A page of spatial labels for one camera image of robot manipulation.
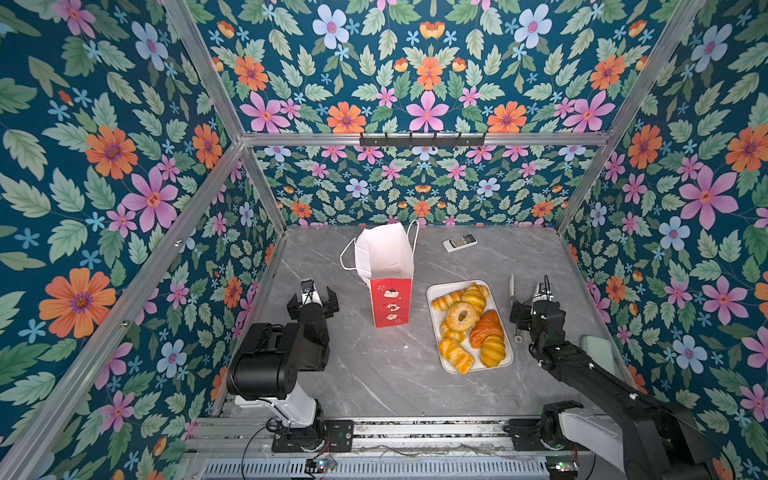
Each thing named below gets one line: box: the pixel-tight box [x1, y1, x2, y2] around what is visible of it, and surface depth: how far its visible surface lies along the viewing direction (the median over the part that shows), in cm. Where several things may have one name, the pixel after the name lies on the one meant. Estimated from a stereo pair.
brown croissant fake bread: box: [469, 309, 505, 349], surface depth 90 cm
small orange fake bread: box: [480, 335, 506, 368], surface depth 85 cm
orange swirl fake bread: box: [438, 337, 475, 375], surface depth 84 cm
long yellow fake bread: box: [432, 289, 466, 311], surface depth 97 cm
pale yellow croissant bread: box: [461, 282, 489, 317], surface depth 94 cm
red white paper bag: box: [339, 219, 420, 329], surface depth 86 cm
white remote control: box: [442, 233, 478, 253], surface depth 117 cm
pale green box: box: [580, 334, 616, 375], surface depth 88 cm
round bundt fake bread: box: [440, 324, 470, 343], surface depth 88 cm
